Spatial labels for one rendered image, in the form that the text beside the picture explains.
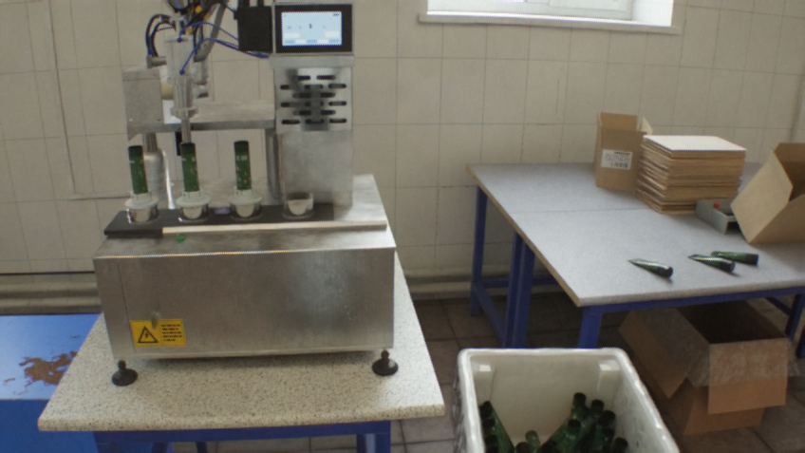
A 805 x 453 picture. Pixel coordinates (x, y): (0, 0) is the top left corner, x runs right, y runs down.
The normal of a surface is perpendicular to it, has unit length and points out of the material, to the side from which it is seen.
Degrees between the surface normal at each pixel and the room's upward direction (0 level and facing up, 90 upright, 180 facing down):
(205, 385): 0
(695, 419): 90
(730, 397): 68
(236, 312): 90
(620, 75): 90
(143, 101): 90
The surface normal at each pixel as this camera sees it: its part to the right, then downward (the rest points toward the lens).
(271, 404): 0.01, -0.93
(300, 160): 0.14, 0.36
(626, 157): -0.25, 0.35
